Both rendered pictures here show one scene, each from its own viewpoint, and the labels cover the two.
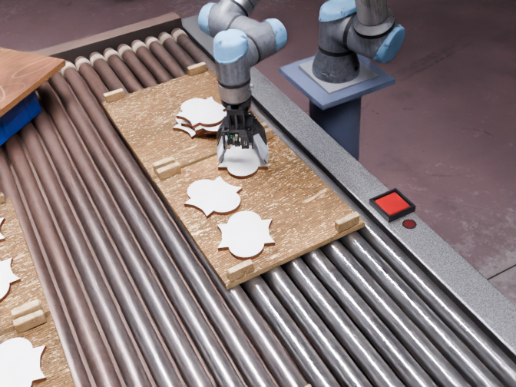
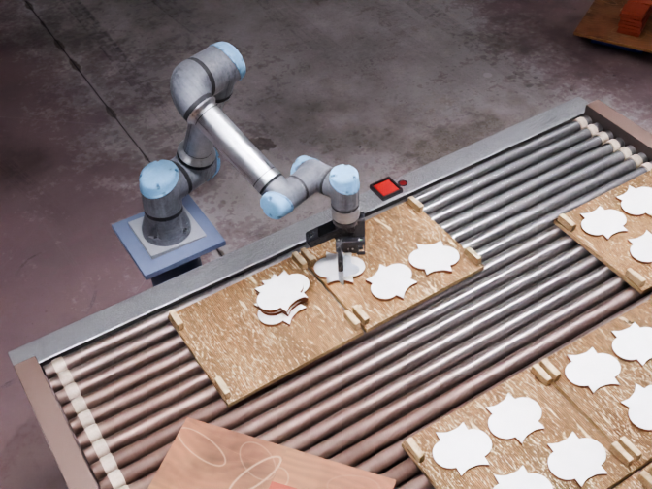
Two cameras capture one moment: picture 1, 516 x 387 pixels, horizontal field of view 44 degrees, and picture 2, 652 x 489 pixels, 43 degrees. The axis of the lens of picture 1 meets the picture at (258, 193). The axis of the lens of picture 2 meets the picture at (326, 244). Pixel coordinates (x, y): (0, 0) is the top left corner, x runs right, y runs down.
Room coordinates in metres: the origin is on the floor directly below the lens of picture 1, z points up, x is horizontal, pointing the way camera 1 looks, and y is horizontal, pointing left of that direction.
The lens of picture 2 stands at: (1.49, 1.66, 2.67)
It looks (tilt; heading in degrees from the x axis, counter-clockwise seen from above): 45 degrees down; 264
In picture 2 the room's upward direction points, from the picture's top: 3 degrees counter-clockwise
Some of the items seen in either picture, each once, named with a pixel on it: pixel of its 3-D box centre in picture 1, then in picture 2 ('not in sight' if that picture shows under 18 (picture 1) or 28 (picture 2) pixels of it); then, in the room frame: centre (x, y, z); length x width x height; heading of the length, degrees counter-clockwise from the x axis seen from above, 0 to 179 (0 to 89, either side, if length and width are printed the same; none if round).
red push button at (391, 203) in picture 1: (391, 205); (386, 188); (1.09, -0.31, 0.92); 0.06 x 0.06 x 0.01; 24
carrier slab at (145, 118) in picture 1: (183, 118); (264, 325); (1.52, 0.19, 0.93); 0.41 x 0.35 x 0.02; 25
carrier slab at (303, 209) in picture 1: (253, 201); (389, 261); (1.14, 0.01, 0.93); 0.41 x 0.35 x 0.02; 25
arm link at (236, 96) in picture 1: (236, 88); (345, 210); (1.27, 0.03, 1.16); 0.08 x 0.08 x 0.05
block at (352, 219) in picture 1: (347, 221); (415, 204); (1.02, -0.19, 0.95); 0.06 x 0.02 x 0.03; 115
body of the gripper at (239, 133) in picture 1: (237, 120); (348, 232); (1.26, 0.03, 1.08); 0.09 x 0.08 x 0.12; 173
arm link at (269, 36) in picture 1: (256, 38); (309, 178); (1.35, -0.03, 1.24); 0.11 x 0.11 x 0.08; 44
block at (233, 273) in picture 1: (240, 269); (472, 255); (0.90, 0.05, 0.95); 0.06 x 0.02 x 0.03; 115
